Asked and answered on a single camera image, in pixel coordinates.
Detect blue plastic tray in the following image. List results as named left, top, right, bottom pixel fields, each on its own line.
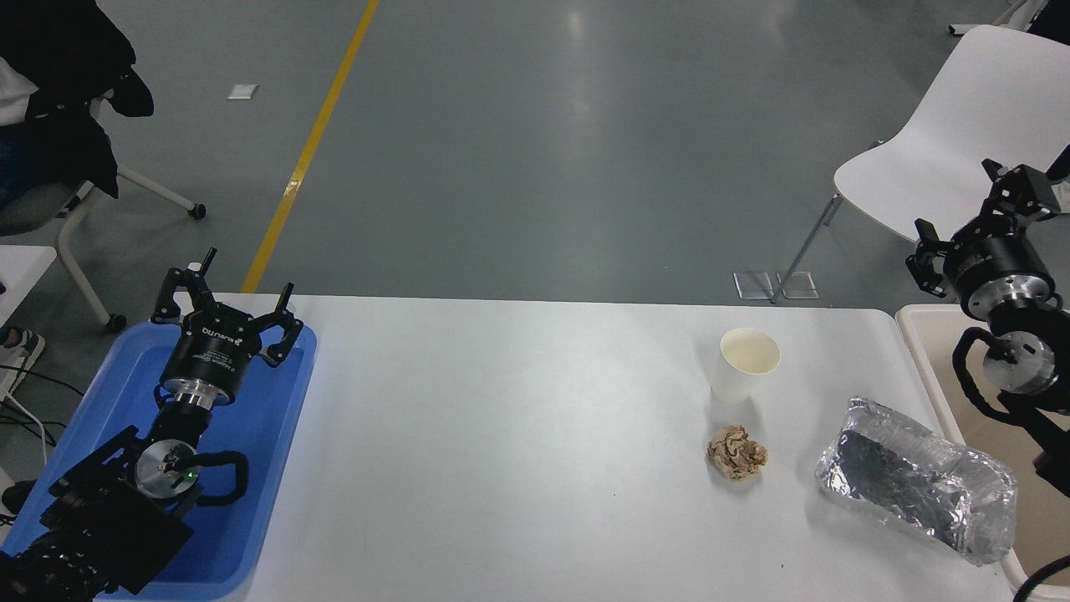
left=0, top=320, right=318, bottom=601

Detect crumpled tan paper ball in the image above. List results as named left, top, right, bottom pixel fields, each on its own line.
left=706, top=424, right=768, bottom=482

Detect white paper cup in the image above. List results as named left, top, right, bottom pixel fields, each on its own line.
left=709, top=328, right=782, bottom=406

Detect black shoe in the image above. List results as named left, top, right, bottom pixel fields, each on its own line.
left=0, top=478, right=39, bottom=515

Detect silver foil tray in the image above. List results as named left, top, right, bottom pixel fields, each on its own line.
left=815, top=396, right=1019, bottom=567

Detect seated person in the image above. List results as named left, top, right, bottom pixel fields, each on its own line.
left=0, top=0, right=155, bottom=210

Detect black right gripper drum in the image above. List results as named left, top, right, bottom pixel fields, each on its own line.
left=943, top=232, right=1054, bottom=302

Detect large pale bin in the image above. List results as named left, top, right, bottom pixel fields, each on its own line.
left=894, top=304, right=1070, bottom=602

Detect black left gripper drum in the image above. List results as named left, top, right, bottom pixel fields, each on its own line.
left=160, top=310, right=262, bottom=402

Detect thin floor cables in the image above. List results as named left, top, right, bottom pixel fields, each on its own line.
left=0, top=364, right=89, bottom=469

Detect small white table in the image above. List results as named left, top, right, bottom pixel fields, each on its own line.
left=0, top=245, right=58, bottom=327

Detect person's white shoe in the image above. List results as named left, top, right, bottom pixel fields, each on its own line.
left=0, top=328, right=47, bottom=394

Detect grey office chair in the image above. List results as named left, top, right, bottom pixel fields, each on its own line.
left=0, top=92, right=207, bottom=333

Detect white plastic chair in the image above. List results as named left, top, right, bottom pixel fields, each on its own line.
left=769, top=23, right=1070, bottom=304

